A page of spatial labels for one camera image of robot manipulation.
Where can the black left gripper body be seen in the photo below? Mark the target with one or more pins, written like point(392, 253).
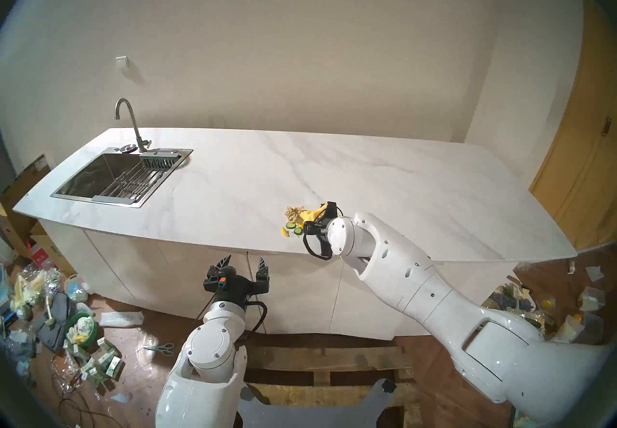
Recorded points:
point(236, 289)

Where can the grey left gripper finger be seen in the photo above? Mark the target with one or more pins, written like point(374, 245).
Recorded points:
point(263, 270)
point(223, 262)

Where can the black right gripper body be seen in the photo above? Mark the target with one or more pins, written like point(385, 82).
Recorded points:
point(315, 228)

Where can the yellow cleaning cloth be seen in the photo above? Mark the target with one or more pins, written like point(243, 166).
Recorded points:
point(312, 213)

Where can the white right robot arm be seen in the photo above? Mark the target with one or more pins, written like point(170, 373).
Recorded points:
point(434, 297)

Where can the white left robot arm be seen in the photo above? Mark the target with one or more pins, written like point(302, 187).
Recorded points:
point(212, 359)

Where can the beige crumpled food scrap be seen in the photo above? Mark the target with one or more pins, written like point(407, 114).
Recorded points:
point(293, 213)

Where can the wooden pallet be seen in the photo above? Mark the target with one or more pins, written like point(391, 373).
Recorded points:
point(328, 359)

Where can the white foam mesh sleeve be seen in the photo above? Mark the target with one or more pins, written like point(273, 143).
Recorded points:
point(120, 319)

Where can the stainless steel sink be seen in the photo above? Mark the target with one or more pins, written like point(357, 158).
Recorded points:
point(115, 178)

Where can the white and blue bowl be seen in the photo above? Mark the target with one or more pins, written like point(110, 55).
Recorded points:
point(75, 288)

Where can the green bowl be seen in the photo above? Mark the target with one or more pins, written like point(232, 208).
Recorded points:
point(83, 330)

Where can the steel gooseneck faucet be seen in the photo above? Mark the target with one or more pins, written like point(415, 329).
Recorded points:
point(135, 125)

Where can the grey fabric bag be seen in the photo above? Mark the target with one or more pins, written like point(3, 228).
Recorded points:
point(55, 323)

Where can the cardboard box with red print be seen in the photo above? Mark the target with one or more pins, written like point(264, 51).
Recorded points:
point(43, 253)

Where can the flat brown cardboard sheet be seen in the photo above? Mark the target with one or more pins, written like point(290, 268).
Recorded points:
point(24, 181)

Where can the wooden door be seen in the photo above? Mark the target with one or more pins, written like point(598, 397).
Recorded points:
point(583, 162)

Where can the white paper scrap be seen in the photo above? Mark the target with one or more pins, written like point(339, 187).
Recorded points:
point(594, 273)

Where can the clear plastic container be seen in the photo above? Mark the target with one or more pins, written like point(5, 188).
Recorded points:
point(591, 298)

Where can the brass door fitting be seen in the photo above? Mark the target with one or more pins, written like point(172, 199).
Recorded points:
point(607, 126)

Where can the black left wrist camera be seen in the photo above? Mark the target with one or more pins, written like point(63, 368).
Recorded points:
point(214, 284)

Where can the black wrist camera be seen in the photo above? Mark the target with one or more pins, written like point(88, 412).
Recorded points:
point(214, 284)
point(331, 208)

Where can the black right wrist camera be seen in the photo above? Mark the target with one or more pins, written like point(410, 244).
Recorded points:
point(331, 208)

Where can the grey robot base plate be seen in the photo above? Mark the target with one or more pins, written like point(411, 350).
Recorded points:
point(313, 412)

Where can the white wall switch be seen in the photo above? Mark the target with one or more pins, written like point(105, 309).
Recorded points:
point(122, 63)

